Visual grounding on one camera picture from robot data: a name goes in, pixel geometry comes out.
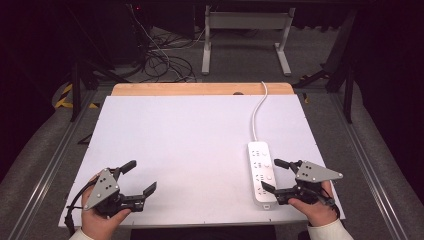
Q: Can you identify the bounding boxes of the white floor cable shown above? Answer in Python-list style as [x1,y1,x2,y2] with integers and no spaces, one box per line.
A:
[128,3,189,82]

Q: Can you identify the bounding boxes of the white power strip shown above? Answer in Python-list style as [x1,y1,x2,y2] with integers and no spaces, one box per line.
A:
[247,141,280,211]

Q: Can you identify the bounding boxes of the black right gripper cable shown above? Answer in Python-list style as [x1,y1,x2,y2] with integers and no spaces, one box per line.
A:
[319,187,342,218]

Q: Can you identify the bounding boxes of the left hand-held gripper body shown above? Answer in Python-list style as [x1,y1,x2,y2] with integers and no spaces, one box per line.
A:
[83,167,148,218]

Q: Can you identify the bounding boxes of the person's right hand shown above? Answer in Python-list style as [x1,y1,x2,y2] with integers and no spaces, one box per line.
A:
[287,181,338,228]

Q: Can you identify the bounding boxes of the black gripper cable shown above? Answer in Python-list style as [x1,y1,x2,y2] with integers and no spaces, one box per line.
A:
[319,187,342,218]
[64,177,98,236]

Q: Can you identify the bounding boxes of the white power strip cable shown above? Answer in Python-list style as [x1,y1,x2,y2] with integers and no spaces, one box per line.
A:
[250,80,270,143]

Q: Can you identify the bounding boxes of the wooden table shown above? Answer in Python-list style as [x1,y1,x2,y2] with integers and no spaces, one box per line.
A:
[110,82,295,97]

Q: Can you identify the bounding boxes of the yellow black hazard tape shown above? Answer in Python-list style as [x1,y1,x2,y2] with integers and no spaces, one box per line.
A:
[54,83,100,110]

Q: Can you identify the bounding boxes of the black floor cables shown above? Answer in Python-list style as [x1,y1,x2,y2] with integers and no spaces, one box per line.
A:
[141,28,198,83]

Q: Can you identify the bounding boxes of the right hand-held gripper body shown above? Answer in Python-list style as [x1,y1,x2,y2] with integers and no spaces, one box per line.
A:
[275,160,344,206]

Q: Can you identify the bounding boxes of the white metal desk frame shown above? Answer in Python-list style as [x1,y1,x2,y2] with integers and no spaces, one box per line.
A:
[201,4,297,77]

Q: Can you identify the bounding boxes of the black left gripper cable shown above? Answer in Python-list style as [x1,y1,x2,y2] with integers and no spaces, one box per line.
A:
[64,177,98,236]

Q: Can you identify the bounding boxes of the white board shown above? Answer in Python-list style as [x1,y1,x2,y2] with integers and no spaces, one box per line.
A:
[58,94,347,229]

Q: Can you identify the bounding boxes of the black metal stand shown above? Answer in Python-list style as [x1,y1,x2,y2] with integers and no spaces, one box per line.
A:
[292,9,358,125]
[68,58,132,123]

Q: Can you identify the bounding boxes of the aluminium rail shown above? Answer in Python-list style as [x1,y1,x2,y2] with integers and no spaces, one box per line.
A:
[7,89,98,240]
[329,92,410,240]

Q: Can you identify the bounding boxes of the person's left hand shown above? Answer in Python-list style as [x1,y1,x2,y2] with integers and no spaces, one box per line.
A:
[81,170,133,240]

